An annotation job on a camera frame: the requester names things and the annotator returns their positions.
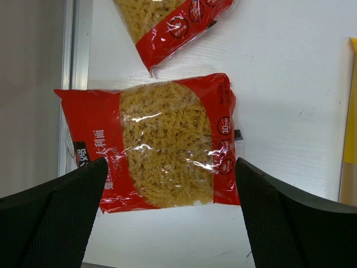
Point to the aluminium table edge rail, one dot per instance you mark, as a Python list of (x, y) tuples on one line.
[(75, 66)]

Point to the yellow spaghetti pack left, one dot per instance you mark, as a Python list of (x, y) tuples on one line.
[(348, 175)]

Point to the red fusilli bag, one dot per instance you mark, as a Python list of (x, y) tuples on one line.
[(160, 29), (167, 144)]

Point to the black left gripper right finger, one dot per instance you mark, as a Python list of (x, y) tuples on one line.
[(289, 227)]

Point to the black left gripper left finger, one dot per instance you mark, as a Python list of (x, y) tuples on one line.
[(49, 225)]

